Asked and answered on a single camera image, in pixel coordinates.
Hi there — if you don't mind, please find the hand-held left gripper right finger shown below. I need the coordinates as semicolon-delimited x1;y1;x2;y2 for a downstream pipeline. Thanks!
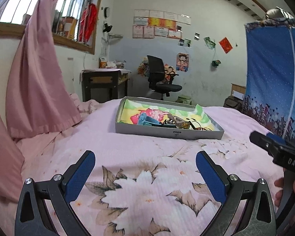
195;151;277;236

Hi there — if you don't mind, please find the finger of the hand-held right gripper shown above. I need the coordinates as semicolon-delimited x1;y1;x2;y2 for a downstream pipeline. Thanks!
249;131;281;156
265;133;295;150

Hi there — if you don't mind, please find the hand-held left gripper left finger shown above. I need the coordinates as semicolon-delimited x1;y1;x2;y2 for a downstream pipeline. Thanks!
15;150;96;236

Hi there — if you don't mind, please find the grey cardboard box tray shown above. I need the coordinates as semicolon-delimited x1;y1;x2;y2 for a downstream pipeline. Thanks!
115;96;225;140

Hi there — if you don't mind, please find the person's right hand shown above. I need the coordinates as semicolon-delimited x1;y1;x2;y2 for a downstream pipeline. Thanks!
274;176;286;207

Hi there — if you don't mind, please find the dark bag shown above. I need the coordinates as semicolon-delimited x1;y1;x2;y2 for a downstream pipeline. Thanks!
223;97;242;111

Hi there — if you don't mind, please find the cardboard box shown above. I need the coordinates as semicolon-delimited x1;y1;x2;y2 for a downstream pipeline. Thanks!
230;83;247;101

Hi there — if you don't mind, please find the blue patterned curtain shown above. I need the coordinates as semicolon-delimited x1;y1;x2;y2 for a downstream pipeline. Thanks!
244;20;295;143

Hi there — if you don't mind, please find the pink floral blanket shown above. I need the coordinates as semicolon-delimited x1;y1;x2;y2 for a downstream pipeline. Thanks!
0;98;295;236

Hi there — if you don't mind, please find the green stool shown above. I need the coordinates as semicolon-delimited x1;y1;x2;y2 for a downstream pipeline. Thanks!
176;95;193;104

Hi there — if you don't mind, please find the blue plastic toy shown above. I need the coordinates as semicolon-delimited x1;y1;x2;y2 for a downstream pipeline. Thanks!
137;113;163;126

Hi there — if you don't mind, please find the dark wooden desk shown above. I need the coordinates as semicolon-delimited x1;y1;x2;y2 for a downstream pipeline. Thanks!
80;67;132;102

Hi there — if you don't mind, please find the pink curtain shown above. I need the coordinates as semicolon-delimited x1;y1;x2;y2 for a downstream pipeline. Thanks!
0;0;106;202

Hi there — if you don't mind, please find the pile of papers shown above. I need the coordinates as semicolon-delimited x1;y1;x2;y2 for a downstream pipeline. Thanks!
98;56;126;69

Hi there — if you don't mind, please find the black office chair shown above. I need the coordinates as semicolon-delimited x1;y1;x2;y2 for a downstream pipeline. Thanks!
147;55;182;101

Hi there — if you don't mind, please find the red hanging cloth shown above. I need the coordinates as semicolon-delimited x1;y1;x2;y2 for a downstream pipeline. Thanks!
77;3;99;43

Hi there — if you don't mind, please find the red paper wall decoration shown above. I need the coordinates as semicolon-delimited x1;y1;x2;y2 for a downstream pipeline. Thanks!
219;37;233;54

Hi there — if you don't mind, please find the green wall photo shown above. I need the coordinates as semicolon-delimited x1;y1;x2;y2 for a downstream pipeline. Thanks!
204;37;216;49

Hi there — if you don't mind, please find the cartoon wall poster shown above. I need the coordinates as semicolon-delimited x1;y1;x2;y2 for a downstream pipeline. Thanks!
176;53;189;72

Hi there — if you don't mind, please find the colourful wall decoration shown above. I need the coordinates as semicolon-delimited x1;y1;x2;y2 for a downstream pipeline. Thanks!
138;56;149;75

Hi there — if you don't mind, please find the wooden window frame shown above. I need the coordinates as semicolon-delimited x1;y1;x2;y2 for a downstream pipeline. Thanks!
0;0;106;54

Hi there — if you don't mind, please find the group of wall certificates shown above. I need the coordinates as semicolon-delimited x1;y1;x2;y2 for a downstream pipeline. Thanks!
132;9;192;39

